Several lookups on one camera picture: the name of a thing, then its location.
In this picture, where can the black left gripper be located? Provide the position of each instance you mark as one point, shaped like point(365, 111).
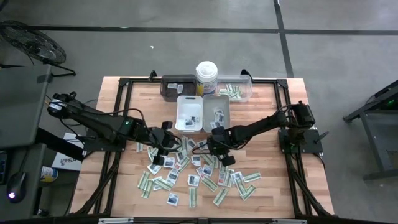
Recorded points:
point(163, 140)

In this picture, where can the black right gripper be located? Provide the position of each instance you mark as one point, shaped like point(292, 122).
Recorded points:
point(219, 145)

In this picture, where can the white antiseptic towelette packet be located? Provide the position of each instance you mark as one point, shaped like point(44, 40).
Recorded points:
point(181, 155)
point(202, 143)
point(194, 119)
point(188, 123)
point(196, 160)
point(214, 125)
point(220, 119)
point(172, 177)
point(169, 162)
point(193, 180)
point(191, 144)
point(173, 199)
point(218, 112)
point(207, 170)
point(237, 176)
point(154, 168)

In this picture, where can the white ointment packet orange label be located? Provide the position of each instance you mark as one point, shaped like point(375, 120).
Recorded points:
point(200, 171)
point(171, 85)
point(176, 168)
point(180, 88)
point(221, 179)

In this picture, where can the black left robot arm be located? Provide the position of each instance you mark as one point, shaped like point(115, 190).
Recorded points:
point(99, 124)

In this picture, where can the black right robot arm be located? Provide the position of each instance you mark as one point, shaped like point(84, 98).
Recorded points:
point(264, 123)

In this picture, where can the grey plastic bin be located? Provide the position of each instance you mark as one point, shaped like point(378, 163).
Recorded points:
point(210, 104)

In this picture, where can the white plastic bin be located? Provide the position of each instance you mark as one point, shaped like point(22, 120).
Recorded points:
point(186, 105)

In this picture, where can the dark brown plastic bin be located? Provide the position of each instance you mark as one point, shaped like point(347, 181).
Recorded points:
point(177, 95)

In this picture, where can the white light bar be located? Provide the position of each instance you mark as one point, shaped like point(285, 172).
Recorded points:
point(289, 221)
point(115, 220)

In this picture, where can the clear plastic bin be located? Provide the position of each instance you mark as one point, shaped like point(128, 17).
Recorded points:
point(245, 81)

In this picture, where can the black table clamp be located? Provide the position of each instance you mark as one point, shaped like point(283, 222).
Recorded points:
point(245, 73)
point(152, 74)

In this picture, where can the disinfecting wipes canister white lid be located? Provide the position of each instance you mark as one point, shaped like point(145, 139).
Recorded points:
point(206, 73)

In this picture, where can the white cardboard box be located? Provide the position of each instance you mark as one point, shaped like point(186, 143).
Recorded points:
point(66, 163)

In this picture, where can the black desk leg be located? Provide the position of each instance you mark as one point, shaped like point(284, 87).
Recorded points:
point(59, 144)

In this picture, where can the small white yellow canister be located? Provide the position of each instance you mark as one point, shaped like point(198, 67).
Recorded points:
point(48, 174)

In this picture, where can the dark desk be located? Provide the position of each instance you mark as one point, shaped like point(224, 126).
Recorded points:
point(32, 155)

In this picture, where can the black metal cart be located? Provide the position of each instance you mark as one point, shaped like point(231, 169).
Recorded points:
point(371, 146)

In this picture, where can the black computer mouse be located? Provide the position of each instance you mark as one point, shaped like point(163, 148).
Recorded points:
point(17, 186)

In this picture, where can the grey table top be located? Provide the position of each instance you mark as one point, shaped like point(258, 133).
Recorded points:
point(21, 102)

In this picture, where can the dark keyboard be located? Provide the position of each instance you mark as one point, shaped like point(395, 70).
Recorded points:
point(2, 168)

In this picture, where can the black floor fan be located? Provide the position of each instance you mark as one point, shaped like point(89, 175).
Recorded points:
point(34, 43)

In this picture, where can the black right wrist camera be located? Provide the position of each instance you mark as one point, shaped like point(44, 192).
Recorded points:
point(219, 130)

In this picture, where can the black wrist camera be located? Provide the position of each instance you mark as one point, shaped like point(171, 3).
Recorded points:
point(167, 125)
point(219, 130)

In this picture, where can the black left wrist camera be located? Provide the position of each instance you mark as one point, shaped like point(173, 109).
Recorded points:
point(167, 125)

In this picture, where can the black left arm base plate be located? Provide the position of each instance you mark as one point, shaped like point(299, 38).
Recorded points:
point(102, 144)

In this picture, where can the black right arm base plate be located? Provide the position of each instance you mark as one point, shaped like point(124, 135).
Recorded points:
point(314, 146)

